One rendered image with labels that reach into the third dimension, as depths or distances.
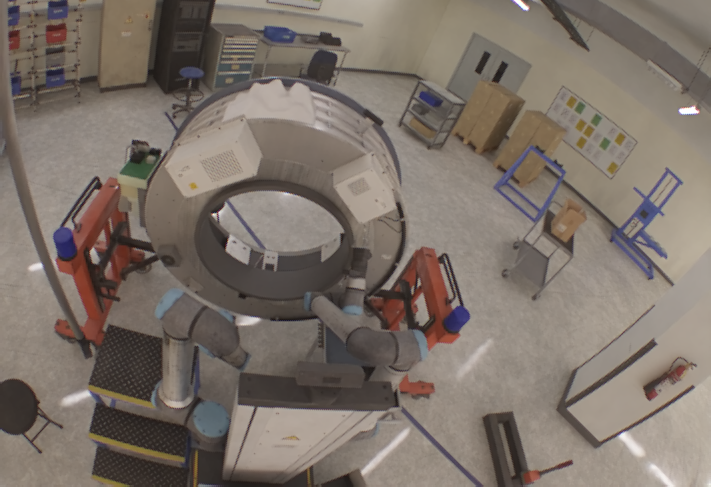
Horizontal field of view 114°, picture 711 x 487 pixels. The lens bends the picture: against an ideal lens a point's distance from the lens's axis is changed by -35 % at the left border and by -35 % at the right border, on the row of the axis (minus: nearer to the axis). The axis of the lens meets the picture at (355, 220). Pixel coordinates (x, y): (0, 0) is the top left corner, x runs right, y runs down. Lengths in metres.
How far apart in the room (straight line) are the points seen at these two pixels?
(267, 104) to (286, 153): 0.22
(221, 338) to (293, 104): 0.94
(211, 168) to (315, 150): 0.43
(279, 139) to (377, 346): 0.89
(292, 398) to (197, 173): 0.98
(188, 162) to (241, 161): 0.22
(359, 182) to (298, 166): 0.28
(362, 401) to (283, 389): 0.17
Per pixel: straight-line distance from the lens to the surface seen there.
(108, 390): 2.06
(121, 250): 2.91
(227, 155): 1.37
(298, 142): 1.49
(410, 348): 1.21
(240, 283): 2.13
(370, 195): 1.49
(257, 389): 0.75
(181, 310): 1.08
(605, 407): 3.95
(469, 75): 10.81
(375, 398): 0.82
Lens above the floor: 2.48
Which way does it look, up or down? 37 degrees down
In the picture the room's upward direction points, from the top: 25 degrees clockwise
